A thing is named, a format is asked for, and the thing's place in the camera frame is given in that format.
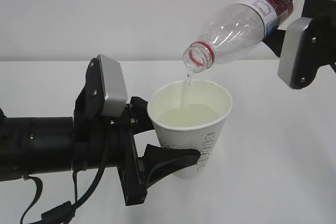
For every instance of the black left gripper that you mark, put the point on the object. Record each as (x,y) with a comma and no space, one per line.
(109,142)

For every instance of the clear plastic water bottle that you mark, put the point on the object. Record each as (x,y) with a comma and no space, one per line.
(235,30)

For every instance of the white paper cup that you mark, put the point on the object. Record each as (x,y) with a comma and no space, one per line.
(190,116)

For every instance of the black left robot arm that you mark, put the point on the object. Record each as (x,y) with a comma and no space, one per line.
(49,145)

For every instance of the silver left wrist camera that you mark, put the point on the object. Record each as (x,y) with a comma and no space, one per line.
(105,90)

